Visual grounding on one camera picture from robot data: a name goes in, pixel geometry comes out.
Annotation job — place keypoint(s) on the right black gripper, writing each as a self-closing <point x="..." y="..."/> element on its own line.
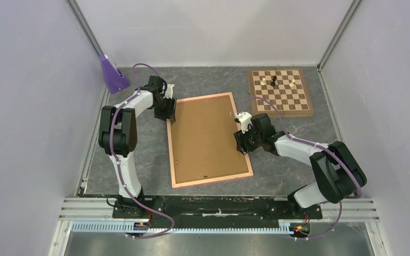
<point x="242" y="144"/>

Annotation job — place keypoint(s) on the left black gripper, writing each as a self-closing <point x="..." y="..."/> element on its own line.
<point x="170" y="113"/>

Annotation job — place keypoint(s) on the brown cardboard backing board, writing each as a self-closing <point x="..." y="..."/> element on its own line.
<point x="208" y="137"/>

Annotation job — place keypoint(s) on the wooden picture frame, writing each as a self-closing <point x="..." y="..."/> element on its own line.
<point x="175" y="159"/>

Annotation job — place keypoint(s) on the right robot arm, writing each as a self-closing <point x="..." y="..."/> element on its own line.
<point x="337" y="173"/>

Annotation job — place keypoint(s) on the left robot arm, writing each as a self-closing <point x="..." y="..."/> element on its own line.
<point x="118" y="137"/>

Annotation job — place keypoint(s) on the purple plastic wedge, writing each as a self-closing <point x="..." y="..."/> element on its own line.
<point x="114" y="79"/>

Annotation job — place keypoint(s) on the black chess piece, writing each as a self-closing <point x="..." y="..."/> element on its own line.
<point x="273" y="81"/>

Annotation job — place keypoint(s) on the wooden chessboard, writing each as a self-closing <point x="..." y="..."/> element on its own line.
<point x="289" y="101"/>

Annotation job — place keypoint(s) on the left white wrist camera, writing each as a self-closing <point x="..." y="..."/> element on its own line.
<point x="169" y="92"/>

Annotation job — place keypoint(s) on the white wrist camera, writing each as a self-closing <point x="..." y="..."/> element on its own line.
<point x="244" y="119"/>
<point x="169" y="92"/>

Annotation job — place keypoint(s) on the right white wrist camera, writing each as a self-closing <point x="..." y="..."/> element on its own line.
<point x="244" y="119"/>

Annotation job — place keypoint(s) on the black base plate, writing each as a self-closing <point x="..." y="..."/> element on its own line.
<point x="219" y="212"/>

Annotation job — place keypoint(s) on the aluminium rail frame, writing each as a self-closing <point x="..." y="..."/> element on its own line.
<point x="92" y="215"/>

